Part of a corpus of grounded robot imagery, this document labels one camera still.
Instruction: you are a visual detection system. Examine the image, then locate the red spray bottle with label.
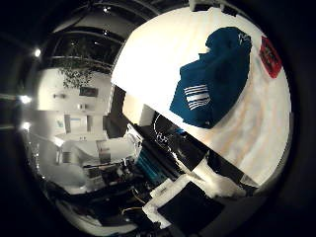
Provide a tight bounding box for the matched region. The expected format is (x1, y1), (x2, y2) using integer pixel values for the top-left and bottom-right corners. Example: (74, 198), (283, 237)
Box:
(258, 35), (283, 79)

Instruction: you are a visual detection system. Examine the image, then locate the blue cloth with white stripes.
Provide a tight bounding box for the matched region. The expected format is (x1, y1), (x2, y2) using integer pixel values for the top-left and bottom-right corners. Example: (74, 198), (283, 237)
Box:
(169, 27), (253, 129)

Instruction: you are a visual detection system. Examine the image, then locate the teal ribbed crate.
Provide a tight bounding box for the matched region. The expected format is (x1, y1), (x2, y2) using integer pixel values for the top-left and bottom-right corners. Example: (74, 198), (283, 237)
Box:
(135, 147), (170, 187)

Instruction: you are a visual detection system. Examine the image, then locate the green leafy plant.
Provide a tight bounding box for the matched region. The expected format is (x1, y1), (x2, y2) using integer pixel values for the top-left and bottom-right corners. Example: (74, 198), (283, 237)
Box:
(58, 36), (100, 90)

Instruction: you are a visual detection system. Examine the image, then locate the dark wall picture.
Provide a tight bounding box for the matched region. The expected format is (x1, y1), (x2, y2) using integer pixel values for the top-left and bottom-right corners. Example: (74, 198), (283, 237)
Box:
(78, 86), (100, 99)

